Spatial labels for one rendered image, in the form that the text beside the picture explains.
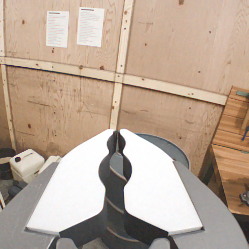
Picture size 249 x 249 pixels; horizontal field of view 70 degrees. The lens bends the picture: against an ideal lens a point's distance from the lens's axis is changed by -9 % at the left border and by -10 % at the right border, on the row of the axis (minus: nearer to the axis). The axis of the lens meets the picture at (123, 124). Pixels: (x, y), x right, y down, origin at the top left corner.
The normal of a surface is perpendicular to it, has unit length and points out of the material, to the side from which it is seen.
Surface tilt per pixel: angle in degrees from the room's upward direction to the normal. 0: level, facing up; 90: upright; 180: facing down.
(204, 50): 90
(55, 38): 90
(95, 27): 90
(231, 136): 90
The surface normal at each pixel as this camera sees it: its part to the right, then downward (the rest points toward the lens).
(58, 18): -0.23, 0.43
